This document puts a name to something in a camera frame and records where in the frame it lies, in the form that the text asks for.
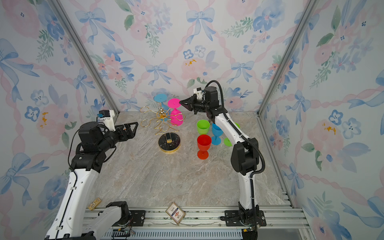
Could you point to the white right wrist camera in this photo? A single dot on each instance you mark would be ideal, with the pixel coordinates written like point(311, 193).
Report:
point(199, 92)

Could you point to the pink wine glass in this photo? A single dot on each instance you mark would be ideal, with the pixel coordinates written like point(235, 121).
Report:
point(175, 112)

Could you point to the diamond label card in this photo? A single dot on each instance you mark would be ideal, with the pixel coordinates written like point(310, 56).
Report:
point(175, 213)

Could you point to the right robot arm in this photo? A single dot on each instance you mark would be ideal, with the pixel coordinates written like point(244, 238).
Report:
point(246, 158)

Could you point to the gold wine glass rack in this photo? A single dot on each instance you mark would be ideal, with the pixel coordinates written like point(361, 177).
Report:
point(169, 141)

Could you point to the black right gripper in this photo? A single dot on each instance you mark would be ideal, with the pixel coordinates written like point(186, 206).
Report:
point(190, 106)

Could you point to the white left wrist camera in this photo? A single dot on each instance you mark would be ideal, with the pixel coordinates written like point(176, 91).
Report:
point(106, 117)

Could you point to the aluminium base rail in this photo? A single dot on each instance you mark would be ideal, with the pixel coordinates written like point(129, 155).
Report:
point(274, 217)

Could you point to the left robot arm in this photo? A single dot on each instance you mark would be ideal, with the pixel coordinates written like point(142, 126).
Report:
point(96, 140)

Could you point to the blue wine glass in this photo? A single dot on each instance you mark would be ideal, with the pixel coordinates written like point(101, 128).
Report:
point(217, 132)

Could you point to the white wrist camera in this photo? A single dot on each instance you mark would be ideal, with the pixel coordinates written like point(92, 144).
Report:
point(199, 92)
point(106, 117)

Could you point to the red wine glass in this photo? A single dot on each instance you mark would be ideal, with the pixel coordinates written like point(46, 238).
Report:
point(204, 143)

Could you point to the teal wine glass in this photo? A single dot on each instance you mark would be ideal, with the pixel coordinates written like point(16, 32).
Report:
point(161, 98)

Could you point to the small yellow block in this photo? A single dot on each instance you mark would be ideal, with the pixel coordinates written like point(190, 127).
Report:
point(94, 204)

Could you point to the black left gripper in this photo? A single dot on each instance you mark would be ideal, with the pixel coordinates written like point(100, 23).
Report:
point(126, 137)

